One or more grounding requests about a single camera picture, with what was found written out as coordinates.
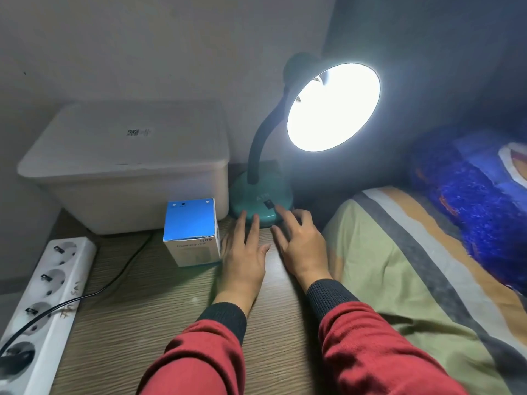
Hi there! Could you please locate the person's right hand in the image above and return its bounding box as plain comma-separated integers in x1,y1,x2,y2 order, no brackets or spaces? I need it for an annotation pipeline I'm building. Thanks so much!
270,205,333,293

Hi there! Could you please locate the person's left hand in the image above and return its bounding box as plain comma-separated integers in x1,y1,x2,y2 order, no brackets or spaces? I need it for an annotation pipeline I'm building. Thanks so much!
213,210,271,317

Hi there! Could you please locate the green gooseneck desk lamp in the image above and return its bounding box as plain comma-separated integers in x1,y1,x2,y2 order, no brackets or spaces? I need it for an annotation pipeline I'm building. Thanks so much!
228,52,381,230

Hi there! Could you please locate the person's left forearm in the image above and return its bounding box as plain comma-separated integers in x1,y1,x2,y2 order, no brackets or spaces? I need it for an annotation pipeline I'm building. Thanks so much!
139,302,248,395

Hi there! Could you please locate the person's right forearm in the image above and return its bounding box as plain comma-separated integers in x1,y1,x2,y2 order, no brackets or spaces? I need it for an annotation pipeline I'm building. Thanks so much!
305,279,469,395

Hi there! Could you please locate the blue and white carton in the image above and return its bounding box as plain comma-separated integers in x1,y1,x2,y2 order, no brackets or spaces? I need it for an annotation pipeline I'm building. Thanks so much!
162,197,223,268

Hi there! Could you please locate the striped bedsheet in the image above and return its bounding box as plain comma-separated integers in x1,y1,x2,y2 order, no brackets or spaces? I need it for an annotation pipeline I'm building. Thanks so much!
323,186,527,395

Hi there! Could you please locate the white plastic storage box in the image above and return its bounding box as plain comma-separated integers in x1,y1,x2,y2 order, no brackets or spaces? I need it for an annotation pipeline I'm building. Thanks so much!
35,159,230,236

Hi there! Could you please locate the blue fleece blanket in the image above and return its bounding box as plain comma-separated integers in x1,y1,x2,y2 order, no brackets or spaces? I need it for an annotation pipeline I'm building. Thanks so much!
405,125,527,297

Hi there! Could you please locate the white power strip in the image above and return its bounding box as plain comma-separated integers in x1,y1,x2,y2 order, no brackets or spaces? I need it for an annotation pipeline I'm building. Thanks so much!
0,237,98,395

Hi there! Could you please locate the black plug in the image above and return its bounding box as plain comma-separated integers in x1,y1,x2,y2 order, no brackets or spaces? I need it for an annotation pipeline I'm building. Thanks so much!
0,344,36,377

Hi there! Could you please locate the black cable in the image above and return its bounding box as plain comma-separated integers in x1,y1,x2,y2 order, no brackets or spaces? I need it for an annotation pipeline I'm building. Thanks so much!
0,232,155,355

